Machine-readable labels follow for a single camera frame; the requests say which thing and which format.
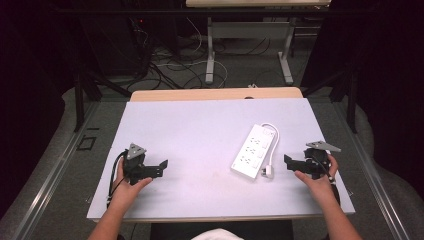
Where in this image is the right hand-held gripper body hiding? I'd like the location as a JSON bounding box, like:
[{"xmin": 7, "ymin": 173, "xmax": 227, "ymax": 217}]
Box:
[{"xmin": 300, "ymin": 140, "xmax": 342, "ymax": 181}]

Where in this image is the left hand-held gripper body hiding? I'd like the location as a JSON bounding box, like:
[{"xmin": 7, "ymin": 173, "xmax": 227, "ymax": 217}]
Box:
[{"xmin": 122, "ymin": 142, "xmax": 158, "ymax": 186}]

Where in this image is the white power strip cable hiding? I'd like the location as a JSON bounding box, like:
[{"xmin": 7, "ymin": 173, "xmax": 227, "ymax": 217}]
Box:
[{"xmin": 260, "ymin": 122, "xmax": 281, "ymax": 168}]

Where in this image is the white plug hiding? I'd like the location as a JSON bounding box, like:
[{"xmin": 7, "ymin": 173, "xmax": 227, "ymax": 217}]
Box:
[{"xmin": 260, "ymin": 165, "xmax": 275, "ymax": 179}]

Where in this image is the white power strip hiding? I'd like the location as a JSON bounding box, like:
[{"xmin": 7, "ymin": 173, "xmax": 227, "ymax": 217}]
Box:
[{"xmin": 230, "ymin": 123, "xmax": 278, "ymax": 181}]

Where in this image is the person's right hand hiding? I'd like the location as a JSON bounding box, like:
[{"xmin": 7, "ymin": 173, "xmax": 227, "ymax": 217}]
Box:
[{"xmin": 294, "ymin": 153, "xmax": 340, "ymax": 202}]

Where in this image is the person's left hand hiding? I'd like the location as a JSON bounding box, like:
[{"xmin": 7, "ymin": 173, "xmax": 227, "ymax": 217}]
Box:
[{"xmin": 109, "ymin": 160, "xmax": 154, "ymax": 215}]

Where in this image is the white table mat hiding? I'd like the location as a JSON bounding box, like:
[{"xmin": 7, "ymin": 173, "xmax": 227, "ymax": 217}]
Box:
[{"xmin": 86, "ymin": 97, "xmax": 356, "ymax": 223}]

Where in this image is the black metal stand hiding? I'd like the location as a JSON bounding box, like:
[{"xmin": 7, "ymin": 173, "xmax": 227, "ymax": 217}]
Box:
[
  {"xmin": 73, "ymin": 49, "xmax": 132, "ymax": 133},
  {"xmin": 301, "ymin": 63, "xmax": 360, "ymax": 134}
]

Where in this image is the person's white clothing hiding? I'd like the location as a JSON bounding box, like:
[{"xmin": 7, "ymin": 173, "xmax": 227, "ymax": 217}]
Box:
[{"xmin": 190, "ymin": 228, "xmax": 245, "ymax": 240}]

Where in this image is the dark curtain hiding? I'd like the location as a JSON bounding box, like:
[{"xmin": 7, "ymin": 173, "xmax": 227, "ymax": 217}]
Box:
[
  {"xmin": 301, "ymin": 0, "xmax": 424, "ymax": 201},
  {"xmin": 0, "ymin": 0, "xmax": 79, "ymax": 219}
]

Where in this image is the dark equipment cabinet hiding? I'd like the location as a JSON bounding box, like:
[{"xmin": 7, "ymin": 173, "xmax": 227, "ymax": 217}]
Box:
[{"xmin": 79, "ymin": 14, "xmax": 153, "ymax": 77}]

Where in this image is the white metal-legged desk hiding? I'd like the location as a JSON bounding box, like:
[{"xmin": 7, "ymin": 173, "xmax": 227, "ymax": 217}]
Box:
[{"xmin": 185, "ymin": 0, "xmax": 332, "ymax": 86}]

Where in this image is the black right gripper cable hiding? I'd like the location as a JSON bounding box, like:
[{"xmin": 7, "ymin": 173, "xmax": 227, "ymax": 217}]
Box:
[{"xmin": 312, "ymin": 154, "xmax": 342, "ymax": 205}]

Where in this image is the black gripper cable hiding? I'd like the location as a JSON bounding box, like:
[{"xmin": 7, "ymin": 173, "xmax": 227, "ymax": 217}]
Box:
[
  {"xmin": 106, "ymin": 150, "xmax": 130, "ymax": 210},
  {"xmin": 312, "ymin": 154, "xmax": 342, "ymax": 205}
]

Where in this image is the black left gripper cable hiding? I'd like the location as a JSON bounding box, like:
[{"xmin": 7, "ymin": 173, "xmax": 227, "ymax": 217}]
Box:
[{"xmin": 106, "ymin": 150, "xmax": 130, "ymax": 210}]

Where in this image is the aluminium floor rail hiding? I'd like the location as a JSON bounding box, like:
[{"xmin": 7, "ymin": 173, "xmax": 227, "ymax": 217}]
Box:
[
  {"xmin": 12, "ymin": 99, "xmax": 100, "ymax": 240},
  {"xmin": 331, "ymin": 99, "xmax": 406, "ymax": 240}
]

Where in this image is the black floor cable bundle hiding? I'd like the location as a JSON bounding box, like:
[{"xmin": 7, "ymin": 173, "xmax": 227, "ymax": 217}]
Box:
[{"xmin": 126, "ymin": 18, "xmax": 209, "ymax": 91}]

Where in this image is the white floor cable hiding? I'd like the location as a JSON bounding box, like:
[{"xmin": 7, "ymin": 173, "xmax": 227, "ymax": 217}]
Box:
[{"xmin": 155, "ymin": 17, "xmax": 230, "ymax": 89}]

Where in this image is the black horizontal frame bar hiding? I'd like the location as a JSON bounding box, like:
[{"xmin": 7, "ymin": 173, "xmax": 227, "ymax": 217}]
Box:
[{"xmin": 54, "ymin": 7, "xmax": 334, "ymax": 17}]

